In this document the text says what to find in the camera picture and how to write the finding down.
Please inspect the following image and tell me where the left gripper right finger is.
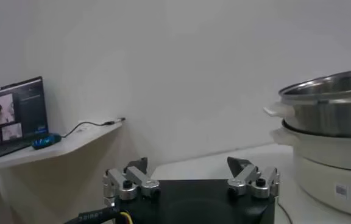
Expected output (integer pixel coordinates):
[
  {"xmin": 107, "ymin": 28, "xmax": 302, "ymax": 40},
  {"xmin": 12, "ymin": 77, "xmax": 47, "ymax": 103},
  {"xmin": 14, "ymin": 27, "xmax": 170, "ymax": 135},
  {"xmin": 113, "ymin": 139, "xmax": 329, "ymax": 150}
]
[{"xmin": 226, "ymin": 156, "xmax": 282, "ymax": 200}]

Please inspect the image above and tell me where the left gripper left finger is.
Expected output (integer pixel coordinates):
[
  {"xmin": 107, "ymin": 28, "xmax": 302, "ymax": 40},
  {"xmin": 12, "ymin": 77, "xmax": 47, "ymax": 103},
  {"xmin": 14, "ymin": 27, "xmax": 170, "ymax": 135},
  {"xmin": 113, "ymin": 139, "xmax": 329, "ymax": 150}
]
[{"xmin": 102, "ymin": 156, "xmax": 161, "ymax": 208}]

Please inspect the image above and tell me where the stainless steel steamer basket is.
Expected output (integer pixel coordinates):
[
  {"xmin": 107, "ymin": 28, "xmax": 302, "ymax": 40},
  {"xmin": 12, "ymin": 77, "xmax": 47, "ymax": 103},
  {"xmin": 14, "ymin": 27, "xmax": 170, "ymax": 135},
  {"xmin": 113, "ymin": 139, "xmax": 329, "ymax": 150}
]
[{"xmin": 263, "ymin": 67, "xmax": 351, "ymax": 138}]

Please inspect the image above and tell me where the white electric cooker pot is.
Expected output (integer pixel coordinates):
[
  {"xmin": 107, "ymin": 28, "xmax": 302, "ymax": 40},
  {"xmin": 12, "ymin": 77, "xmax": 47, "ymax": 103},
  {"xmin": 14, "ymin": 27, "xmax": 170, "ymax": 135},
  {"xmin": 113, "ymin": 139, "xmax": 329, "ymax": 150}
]
[{"xmin": 269, "ymin": 120, "xmax": 351, "ymax": 220}]

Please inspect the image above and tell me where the white side table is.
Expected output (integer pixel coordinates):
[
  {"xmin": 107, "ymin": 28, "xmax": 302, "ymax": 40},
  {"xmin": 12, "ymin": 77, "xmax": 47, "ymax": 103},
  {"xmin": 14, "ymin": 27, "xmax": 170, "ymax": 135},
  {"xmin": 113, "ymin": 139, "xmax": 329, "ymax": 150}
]
[{"xmin": 0, "ymin": 120, "xmax": 124, "ymax": 224}]

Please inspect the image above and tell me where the blue computer mouse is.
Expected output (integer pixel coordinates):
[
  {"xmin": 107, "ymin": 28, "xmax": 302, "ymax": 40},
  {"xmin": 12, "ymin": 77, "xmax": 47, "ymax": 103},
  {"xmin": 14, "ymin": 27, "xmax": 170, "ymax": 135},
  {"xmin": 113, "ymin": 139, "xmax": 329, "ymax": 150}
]
[{"xmin": 31, "ymin": 133, "xmax": 62, "ymax": 150}]

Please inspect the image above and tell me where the black laptop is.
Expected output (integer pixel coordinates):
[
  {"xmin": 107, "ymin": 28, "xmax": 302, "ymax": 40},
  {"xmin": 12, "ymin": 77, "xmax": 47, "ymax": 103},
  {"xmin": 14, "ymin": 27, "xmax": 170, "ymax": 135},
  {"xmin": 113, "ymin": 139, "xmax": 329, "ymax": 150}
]
[{"xmin": 0, "ymin": 75, "xmax": 49, "ymax": 164}]

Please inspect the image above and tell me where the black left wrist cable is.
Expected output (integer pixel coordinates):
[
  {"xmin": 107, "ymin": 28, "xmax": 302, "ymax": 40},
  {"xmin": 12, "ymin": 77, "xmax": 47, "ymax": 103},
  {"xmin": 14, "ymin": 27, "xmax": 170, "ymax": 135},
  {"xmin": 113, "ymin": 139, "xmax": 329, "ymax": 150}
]
[{"xmin": 64, "ymin": 206, "xmax": 133, "ymax": 224}]

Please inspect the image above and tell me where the black adapter cable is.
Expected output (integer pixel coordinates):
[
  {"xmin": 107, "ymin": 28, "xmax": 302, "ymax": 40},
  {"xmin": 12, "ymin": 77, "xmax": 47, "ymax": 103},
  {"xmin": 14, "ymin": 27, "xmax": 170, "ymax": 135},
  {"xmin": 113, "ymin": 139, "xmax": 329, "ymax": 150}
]
[{"xmin": 60, "ymin": 117, "xmax": 126, "ymax": 139}]

